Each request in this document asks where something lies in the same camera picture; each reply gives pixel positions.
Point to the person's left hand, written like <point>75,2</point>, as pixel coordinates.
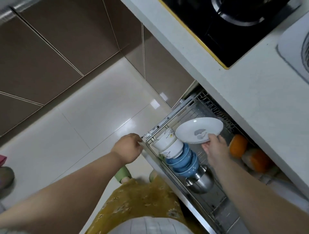
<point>126,149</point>

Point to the person's right hand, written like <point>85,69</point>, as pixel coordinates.
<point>217,151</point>

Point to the person's left fingers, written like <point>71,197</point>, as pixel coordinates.
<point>140,143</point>

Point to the person's right thumb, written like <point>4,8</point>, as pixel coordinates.
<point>213,138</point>

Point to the white plate with grey print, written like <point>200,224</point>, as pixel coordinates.
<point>193,129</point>

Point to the person's right forearm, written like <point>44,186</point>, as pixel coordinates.
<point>253,195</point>

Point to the person's left forearm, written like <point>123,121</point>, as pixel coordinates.
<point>62,195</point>

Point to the white bowl with floral print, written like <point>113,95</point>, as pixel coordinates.
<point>175,148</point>
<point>165,139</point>

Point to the orange bowl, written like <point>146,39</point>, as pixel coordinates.
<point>257,160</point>
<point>238,145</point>

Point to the green slipper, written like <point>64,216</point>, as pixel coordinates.
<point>152,175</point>
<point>122,174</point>

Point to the blue ceramic bowl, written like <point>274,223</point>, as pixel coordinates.
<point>187,162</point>
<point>192,166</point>
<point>179,156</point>

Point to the stainless steel bowl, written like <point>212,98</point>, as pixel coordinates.
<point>201,180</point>

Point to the yellow floral skirt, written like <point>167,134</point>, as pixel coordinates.
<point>140,200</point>

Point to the brown cabinet door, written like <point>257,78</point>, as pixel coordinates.
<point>166,72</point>
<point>33,62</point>
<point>125,26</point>
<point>14,113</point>
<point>72,33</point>

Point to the white checked shirt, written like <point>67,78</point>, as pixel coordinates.
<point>149,226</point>

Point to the black glass gas cooktop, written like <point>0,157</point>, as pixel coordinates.
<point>217,36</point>

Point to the pink object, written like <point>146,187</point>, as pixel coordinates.
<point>3,161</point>

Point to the grey slipper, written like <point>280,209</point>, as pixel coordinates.
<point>6,179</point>

